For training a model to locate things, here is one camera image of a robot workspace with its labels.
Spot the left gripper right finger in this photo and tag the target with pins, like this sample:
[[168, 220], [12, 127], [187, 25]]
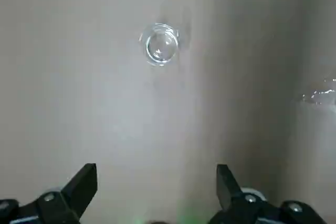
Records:
[[236, 208]]

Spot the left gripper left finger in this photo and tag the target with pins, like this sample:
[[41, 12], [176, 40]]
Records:
[[65, 205]]

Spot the clear glass beaker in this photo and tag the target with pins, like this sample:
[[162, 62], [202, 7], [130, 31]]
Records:
[[160, 47]]

